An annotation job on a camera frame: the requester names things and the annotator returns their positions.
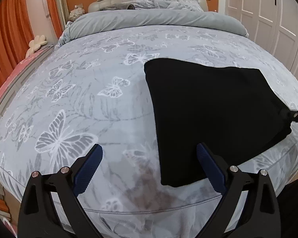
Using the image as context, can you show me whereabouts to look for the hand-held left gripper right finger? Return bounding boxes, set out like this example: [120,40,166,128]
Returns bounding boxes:
[196,142,281,238]

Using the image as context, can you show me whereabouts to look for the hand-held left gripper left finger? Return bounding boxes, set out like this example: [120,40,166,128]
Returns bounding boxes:
[18,144,103,238]

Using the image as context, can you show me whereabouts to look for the black pants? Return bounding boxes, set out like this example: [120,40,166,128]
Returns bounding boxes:
[143,58,292,188]

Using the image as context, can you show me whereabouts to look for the bed with butterfly sheet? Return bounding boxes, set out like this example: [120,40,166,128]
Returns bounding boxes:
[0,26,298,238]

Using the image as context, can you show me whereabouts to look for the white wardrobe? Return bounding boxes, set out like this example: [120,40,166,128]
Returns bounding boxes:
[223,0,298,80]

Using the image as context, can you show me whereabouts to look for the pink bench cushion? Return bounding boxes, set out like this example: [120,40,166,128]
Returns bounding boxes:
[0,45,54,119]

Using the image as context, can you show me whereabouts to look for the flower shaped cushion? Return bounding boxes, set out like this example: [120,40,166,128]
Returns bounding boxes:
[25,35,48,58]

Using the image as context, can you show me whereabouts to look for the wide orange curtain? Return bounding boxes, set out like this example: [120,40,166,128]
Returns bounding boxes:
[0,0,37,102]

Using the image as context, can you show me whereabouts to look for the butterfly print pillow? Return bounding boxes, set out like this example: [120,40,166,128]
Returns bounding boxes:
[135,0,172,11]
[167,0,204,12]

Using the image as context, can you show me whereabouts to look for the plush toy beside bed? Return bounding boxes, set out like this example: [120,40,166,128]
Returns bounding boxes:
[69,5,86,21]

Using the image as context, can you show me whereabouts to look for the grey duvet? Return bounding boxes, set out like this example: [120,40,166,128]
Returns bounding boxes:
[57,10,249,46]

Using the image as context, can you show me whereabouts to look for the narrow orange curtain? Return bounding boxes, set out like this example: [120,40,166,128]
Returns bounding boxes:
[43,0,63,40]

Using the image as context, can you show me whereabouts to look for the beige curtain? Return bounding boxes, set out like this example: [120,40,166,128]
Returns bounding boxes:
[53,0,68,30]

